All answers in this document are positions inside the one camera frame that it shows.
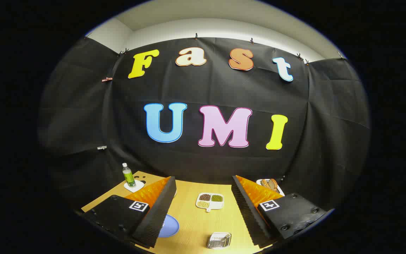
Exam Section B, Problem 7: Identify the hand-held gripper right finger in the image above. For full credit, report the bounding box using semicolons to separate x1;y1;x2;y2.
231;175;336;249

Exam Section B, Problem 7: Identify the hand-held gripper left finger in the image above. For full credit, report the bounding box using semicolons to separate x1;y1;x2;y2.
82;176;177;248

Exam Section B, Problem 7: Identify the blue round plate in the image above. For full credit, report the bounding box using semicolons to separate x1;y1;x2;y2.
158;214;180;238

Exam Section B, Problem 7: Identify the white square coaster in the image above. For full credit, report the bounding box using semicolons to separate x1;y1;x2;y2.
124;179;146;193

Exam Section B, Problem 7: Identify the white toaster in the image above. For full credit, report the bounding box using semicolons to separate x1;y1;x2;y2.
256;178;285;196

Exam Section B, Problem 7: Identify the white divided dish with beans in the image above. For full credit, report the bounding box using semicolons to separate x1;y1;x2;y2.
196;192;224;212

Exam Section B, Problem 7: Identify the green plastic bottle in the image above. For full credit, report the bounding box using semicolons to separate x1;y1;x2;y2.
122;163;136;188

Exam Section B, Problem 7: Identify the metal wire cutlery basket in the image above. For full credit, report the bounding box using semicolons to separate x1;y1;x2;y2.
207;232;232;249

